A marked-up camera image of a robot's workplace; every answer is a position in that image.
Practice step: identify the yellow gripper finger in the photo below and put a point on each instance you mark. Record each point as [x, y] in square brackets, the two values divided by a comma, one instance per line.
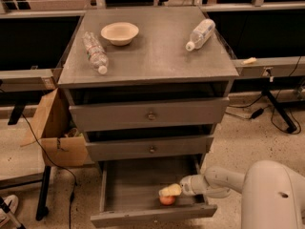
[171, 190]

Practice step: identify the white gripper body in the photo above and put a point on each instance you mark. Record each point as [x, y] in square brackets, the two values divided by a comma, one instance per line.
[188, 186]

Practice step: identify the red apple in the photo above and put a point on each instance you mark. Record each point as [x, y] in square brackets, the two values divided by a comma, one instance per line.
[167, 200]

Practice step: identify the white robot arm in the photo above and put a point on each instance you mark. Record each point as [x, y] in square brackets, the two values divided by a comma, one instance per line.
[272, 194]

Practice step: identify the grey bottom drawer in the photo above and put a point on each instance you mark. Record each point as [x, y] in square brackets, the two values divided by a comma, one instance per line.
[129, 191]

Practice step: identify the grey drawer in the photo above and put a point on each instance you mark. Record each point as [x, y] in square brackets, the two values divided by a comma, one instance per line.
[148, 114]
[150, 147]
[129, 191]

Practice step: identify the grey middle drawer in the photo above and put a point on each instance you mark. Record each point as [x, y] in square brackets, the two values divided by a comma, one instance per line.
[150, 147]

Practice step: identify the grey drawer cabinet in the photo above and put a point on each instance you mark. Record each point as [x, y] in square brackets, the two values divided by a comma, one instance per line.
[155, 66]

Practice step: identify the grey top drawer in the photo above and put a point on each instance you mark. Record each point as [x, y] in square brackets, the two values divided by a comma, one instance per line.
[148, 114]

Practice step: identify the black stand leg right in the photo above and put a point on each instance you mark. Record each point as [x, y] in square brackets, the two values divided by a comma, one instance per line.
[293, 126]

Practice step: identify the brown cardboard box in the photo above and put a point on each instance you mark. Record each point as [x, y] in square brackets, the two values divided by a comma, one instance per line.
[50, 126]

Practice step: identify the black table leg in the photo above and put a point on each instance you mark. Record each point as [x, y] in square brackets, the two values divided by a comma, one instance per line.
[42, 209]

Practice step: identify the small yellow foam piece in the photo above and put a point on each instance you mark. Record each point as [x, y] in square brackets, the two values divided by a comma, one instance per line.
[248, 61]

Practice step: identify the clear bottle with red label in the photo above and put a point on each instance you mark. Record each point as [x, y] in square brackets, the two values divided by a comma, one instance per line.
[95, 52]

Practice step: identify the clear bottle with white label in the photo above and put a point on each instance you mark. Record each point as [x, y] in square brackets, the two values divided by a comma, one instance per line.
[200, 34]

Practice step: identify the white sneaker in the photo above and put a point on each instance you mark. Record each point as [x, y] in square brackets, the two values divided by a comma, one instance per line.
[12, 202]

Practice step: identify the white paper bowl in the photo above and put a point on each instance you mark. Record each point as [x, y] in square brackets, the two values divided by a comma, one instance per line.
[120, 33]

